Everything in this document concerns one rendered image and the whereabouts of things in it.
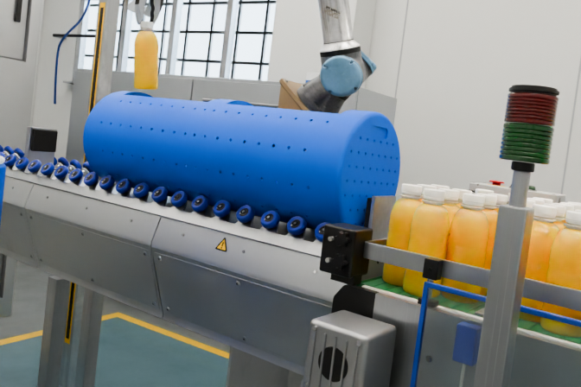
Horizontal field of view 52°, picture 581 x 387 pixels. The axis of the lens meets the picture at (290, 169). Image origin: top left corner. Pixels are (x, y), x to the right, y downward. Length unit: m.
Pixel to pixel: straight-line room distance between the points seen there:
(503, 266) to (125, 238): 1.09
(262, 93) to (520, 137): 2.56
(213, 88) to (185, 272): 2.09
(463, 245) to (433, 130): 3.10
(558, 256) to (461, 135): 3.13
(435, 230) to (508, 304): 0.28
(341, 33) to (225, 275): 0.73
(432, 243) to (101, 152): 1.02
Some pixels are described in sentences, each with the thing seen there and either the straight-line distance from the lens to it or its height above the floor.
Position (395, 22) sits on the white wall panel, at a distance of 4.41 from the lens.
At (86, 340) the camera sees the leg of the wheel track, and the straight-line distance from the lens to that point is 2.18.
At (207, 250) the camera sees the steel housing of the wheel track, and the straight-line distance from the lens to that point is 1.47.
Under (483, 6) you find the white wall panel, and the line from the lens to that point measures 4.24.
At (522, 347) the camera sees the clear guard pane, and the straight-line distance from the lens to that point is 0.98.
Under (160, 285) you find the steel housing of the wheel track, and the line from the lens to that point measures 1.65.
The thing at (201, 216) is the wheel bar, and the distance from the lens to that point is 1.52.
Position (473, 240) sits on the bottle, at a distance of 1.11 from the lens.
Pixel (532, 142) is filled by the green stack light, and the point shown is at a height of 1.18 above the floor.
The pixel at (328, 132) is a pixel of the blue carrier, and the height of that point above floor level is 1.17.
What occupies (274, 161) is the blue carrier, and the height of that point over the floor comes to 1.10.
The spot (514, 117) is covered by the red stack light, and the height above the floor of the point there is 1.21.
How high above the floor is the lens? 1.15
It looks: 3 degrees down
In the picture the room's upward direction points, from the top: 7 degrees clockwise
